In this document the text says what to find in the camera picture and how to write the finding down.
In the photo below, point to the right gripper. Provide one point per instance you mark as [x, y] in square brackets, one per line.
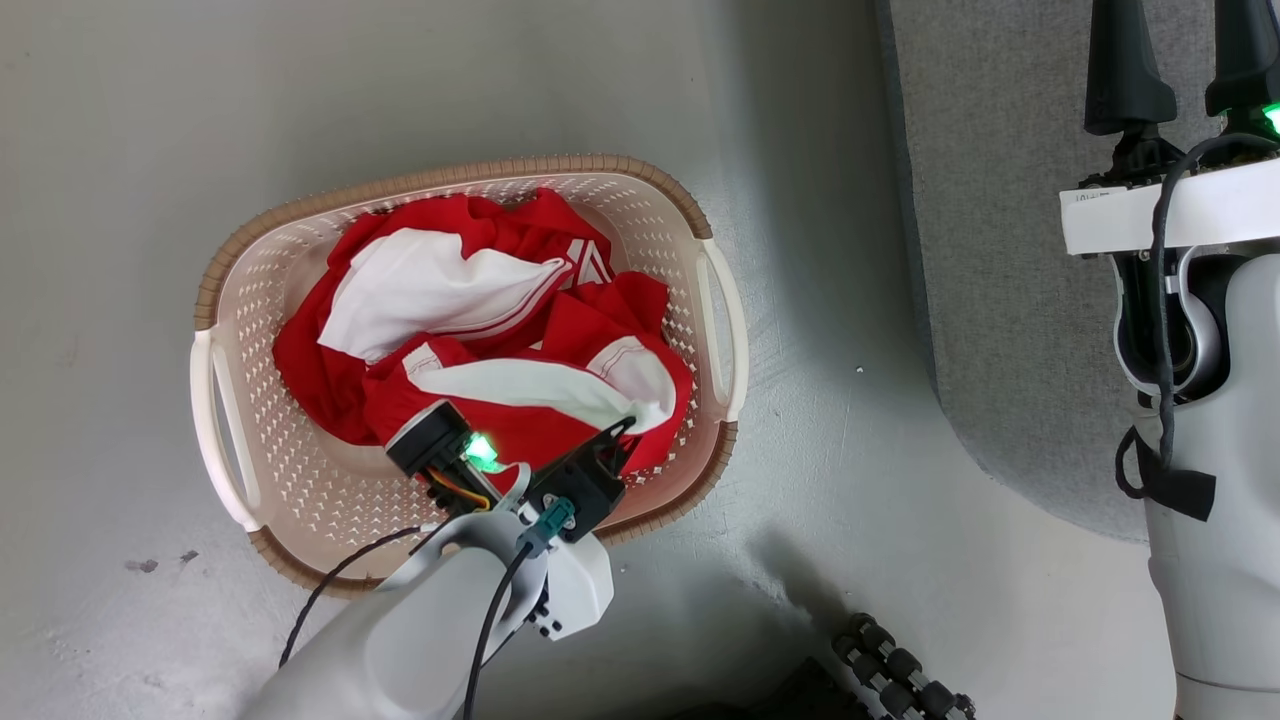
[1150, 215]

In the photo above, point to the red jersey with white stripes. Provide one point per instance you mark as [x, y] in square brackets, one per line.
[420, 285]

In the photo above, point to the grey fabric sofa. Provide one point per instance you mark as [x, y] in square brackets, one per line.
[1010, 250]

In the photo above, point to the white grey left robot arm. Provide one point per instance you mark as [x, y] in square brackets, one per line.
[400, 650]

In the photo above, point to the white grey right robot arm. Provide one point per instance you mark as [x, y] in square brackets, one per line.
[1220, 600]

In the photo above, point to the black roller wheel robot base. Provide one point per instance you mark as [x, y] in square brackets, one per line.
[900, 665]

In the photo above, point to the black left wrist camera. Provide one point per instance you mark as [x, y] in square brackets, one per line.
[585, 490]

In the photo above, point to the beige perforated laundry basket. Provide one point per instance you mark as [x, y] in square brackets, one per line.
[300, 480]

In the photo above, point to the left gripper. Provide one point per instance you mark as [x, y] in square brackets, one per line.
[432, 440]

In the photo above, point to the red garment with white panel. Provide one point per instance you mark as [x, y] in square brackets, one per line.
[560, 410]

